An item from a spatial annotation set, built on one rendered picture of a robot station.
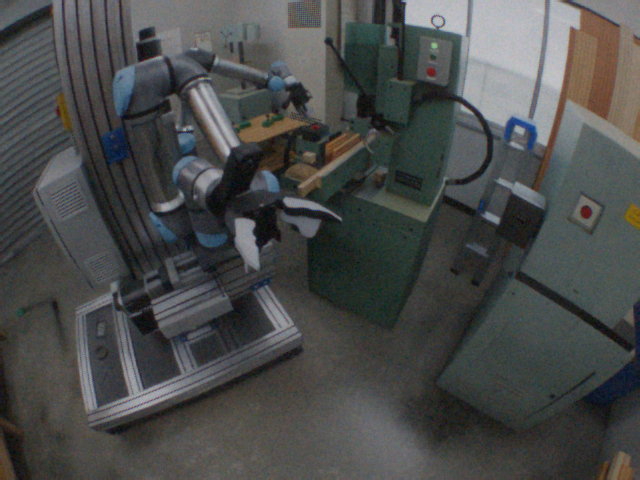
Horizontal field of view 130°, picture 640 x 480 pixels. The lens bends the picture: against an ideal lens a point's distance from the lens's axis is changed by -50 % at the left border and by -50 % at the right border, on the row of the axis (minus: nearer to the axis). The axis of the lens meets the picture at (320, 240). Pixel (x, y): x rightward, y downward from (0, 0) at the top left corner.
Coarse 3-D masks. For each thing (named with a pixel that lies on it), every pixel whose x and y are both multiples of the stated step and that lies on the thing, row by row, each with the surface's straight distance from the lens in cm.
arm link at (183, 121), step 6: (180, 102) 146; (180, 108) 146; (186, 108) 146; (180, 114) 147; (186, 114) 146; (180, 120) 147; (186, 120) 147; (180, 126) 148; (186, 126) 148; (192, 126) 151; (180, 132) 147; (186, 132) 147; (192, 132) 150
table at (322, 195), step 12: (300, 156) 141; (324, 156) 134; (372, 156) 145; (360, 168) 135; (288, 180) 119; (300, 180) 115; (336, 180) 116; (348, 180) 127; (312, 192) 114; (324, 192) 110
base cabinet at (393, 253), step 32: (320, 224) 145; (352, 224) 134; (320, 256) 160; (352, 256) 147; (384, 256) 137; (416, 256) 132; (320, 288) 181; (352, 288) 164; (384, 288) 151; (384, 320) 172
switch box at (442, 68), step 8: (424, 40) 103; (432, 40) 102; (440, 40) 102; (424, 48) 103; (432, 48) 102; (440, 48) 102; (448, 48) 101; (424, 56) 103; (440, 56) 102; (448, 56) 102; (424, 64) 103; (432, 64) 102; (440, 64) 102; (448, 64) 103; (424, 72) 103; (440, 72) 102; (448, 72) 105; (424, 80) 104; (432, 80) 103; (440, 80) 102
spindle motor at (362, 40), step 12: (348, 24) 124; (360, 24) 120; (372, 24) 120; (348, 36) 123; (360, 36) 120; (372, 36) 120; (384, 36) 124; (348, 48) 124; (360, 48) 120; (372, 48) 120; (348, 60) 125; (360, 60) 121; (372, 60) 121; (360, 72) 122; (372, 72) 122; (348, 84) 125; (360, 84) 123; (372, 84) 123
